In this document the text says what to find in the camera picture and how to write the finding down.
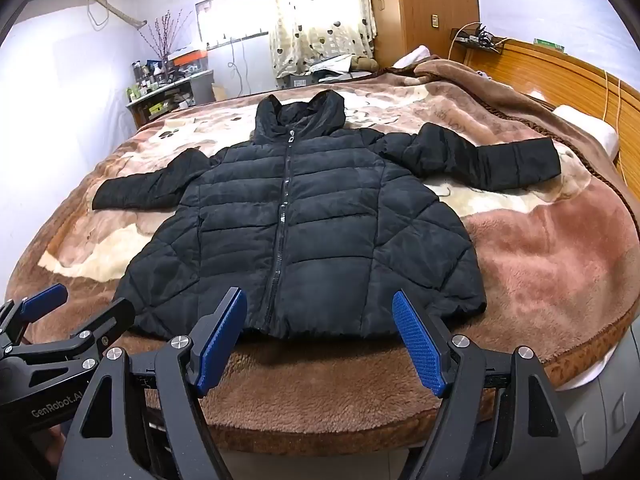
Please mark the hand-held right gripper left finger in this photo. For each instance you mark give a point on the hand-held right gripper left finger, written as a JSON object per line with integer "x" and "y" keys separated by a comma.
{"x": 222, "y": 340}

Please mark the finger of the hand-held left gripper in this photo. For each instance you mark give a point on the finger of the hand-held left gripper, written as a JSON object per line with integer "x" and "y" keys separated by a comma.
{"x": 112, "y": 320}
{"x": 45, "y": 297}

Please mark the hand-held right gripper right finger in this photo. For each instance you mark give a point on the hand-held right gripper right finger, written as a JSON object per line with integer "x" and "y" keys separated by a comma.
{"x": 417, "y": 340}

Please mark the black puffer jacket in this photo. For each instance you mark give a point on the black puffer jacket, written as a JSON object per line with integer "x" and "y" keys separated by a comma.
{"x": 310, "y": 220}

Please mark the brown printed blanket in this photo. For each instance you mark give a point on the brown printed blanket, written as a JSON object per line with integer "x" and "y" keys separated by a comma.
{"x": 525, "y": 270}

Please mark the cluttered grey desk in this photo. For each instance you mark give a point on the cluttered grey desk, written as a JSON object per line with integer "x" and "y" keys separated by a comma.
{"x": 170, "y": 92}

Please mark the cardboard box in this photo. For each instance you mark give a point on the cardboard box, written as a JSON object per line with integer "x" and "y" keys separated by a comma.
{"x": 219, "y": 92}

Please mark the black flat box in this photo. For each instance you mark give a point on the black flat box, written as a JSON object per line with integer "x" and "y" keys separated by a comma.
{"x": 297, "y": 80}

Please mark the white pillow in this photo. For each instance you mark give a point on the white pillow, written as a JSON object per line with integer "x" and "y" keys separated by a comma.
{"x": 587, "y": 127}

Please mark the orange and white box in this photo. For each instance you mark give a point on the orange and white box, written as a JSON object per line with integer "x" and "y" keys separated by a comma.
{"x": 190, "y": 57}

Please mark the brown stuffed toy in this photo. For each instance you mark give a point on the brown stuffed toy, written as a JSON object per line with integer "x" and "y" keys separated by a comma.
{"x": 364, "y": 62}

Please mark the dried flower branches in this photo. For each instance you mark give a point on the dried flower branches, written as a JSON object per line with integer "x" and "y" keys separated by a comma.
{"x": 162, "y": 40}

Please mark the white folded cloth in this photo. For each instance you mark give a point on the white folded cloth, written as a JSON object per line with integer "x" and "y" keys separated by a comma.
{"x": 412, "y": 56}

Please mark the wrapped air conditioner pipe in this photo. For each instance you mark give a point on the wrapped air conditioner pipe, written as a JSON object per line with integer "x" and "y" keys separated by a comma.
{"x": 115, "y": 10}

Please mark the wooden headboard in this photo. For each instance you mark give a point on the wooden headboard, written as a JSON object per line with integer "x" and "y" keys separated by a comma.
{"x": 565, "y": 72}

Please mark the green box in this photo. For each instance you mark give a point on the green box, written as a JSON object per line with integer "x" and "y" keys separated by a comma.
{"x": 549, "y": 45}

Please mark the bright window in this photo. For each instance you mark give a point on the bright window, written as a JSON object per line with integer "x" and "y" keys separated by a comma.
{"x": 230, "y": 15}

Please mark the wooden wardrobe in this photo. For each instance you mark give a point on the wooden wardrobe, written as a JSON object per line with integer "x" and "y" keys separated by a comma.
{"x": 425, "y": 5}

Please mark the heart patterned curtain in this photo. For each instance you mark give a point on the heart patterned curtain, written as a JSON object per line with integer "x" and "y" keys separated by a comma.
{"x": 320, "y": 10}

